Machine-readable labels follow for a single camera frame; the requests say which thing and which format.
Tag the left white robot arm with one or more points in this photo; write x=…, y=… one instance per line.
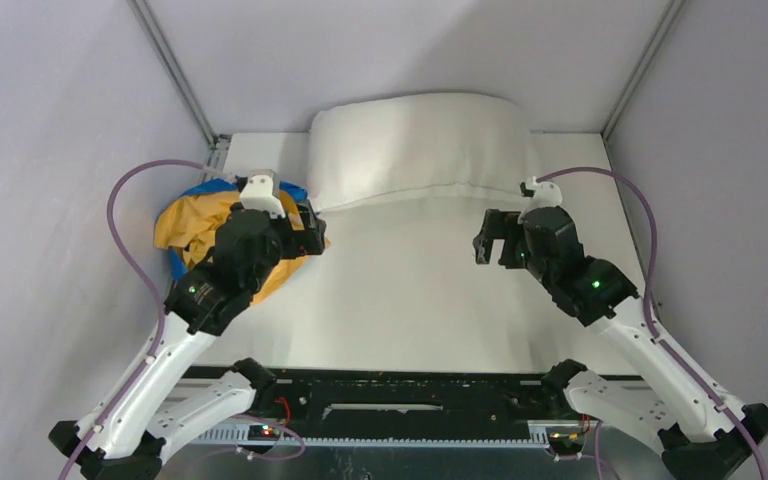
x=131, y=434

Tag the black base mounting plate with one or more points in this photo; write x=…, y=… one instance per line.
x=411, y=406

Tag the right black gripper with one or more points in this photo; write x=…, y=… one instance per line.
x=501, y=225

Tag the yellow and blue pillowcase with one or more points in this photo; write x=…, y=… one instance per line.
x=208, y=227

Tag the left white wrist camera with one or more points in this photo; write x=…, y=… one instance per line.
x=260, y=191

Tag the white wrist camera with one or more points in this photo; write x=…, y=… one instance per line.
x=260, y=191
x=538, y=194

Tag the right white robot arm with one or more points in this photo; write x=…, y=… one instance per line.
x=697, y=428

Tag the white pillow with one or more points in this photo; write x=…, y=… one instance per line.
x=436, y=144

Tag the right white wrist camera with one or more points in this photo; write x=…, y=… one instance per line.
x=538, y=194

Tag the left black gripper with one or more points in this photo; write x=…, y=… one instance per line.
x=301, y=242

